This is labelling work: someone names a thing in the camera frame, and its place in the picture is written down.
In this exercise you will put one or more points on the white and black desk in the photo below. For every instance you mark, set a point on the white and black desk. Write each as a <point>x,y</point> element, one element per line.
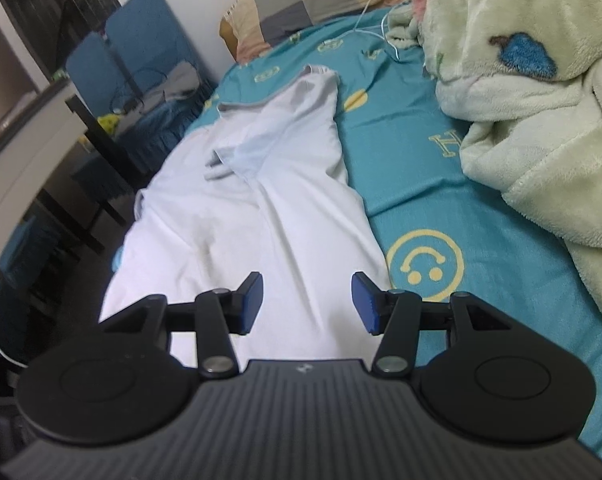
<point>31,150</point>

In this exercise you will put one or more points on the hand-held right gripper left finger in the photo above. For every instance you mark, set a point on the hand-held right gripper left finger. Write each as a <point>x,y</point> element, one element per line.
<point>253,305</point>

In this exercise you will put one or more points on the yellow-green toy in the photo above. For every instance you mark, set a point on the yellow-green toy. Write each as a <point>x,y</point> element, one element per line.
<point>108,122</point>

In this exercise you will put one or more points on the gold refrigerator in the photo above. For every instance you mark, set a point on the gold refrigerator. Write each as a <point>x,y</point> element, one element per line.
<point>6,70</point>

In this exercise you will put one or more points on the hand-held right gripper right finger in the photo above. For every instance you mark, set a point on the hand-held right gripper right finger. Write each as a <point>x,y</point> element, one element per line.
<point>365,305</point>

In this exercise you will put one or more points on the green fleece blanket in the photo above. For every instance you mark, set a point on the green fleece blanket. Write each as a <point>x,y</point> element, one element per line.
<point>531,110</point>

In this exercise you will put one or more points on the teal patterned bed sheet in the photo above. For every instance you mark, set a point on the teal patterned bed sheet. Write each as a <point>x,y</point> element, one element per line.
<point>431,185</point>

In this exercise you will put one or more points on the brown pillow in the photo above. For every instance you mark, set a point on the brown pillow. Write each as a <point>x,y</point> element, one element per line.
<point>227,30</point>

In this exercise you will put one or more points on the blue covered chair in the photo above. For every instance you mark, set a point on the blue covered chair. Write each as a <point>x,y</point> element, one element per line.
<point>151,25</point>
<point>91,70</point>
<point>18,260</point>

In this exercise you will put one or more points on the grey cloth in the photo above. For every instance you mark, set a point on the grey cloth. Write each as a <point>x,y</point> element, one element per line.
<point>181,82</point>

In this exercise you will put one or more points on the white shirt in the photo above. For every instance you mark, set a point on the white shirt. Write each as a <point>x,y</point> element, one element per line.
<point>261,210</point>

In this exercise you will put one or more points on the dark window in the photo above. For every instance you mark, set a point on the dark window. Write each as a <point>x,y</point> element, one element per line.
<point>56,0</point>

